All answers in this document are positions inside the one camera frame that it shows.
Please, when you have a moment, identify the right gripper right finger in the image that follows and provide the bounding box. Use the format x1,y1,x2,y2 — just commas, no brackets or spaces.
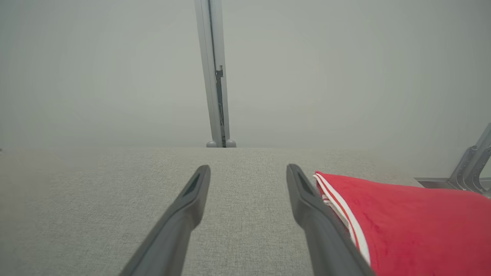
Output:
285,164,375,276

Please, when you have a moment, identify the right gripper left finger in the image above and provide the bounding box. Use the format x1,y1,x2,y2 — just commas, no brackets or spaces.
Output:
119,165,212,276

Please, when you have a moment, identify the red basketball jersey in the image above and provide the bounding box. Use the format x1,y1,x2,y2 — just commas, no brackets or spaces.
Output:
313,171,491,276

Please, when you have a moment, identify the grey metal corner bracket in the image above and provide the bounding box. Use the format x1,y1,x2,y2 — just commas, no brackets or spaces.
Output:
414,123,491,198

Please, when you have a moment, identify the grey partition post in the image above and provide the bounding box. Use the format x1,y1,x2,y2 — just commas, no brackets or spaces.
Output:
194,0,237,148

